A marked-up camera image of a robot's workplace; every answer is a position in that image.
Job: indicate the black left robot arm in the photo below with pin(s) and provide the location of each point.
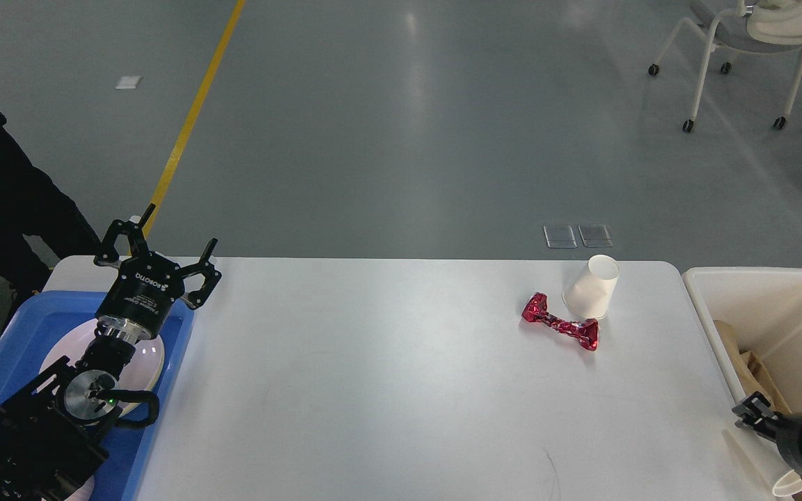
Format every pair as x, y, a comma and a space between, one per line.
115, 343

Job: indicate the pink plate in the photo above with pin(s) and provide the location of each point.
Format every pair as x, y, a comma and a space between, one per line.
140, 374

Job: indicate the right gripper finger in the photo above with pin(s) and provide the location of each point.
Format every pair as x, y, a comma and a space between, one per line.
765, 427
755, 410

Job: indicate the white chair on wheels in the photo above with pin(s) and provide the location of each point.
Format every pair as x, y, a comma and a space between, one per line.
744, 27

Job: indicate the white paper roll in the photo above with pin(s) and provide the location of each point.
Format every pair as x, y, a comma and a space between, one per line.
787, 485

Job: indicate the blue plastic tray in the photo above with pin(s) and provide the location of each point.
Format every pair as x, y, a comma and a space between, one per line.
33, 332

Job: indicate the white floor label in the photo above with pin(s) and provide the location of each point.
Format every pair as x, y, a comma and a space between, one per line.
129, 82

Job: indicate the person in black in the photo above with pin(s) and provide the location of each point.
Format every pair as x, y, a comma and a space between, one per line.
32, 204

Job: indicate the brown paper bag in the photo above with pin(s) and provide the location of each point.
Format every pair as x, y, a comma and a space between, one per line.
750, 370

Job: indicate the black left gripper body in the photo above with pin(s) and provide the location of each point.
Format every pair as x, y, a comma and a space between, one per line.
144, 292

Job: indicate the beige waste bin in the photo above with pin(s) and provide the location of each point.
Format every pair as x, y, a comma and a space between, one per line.
762, 309

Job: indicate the floor socket plates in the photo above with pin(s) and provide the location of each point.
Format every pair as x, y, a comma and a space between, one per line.
568, 236

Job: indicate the white paper cup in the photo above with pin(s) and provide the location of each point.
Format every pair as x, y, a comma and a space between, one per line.
589, 295

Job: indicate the red foil wrapper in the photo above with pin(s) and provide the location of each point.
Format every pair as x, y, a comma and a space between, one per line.
586, 332

